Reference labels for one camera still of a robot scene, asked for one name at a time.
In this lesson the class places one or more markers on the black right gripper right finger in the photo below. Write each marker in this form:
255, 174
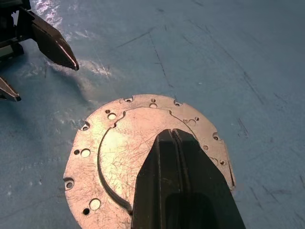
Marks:
209, 181

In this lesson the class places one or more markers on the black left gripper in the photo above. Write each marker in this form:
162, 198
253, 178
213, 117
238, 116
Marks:
14, 31

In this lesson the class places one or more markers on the round metal plate with holes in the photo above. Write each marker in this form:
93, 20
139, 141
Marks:
114, 152

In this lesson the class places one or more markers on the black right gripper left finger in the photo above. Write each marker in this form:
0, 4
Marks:
157, 181

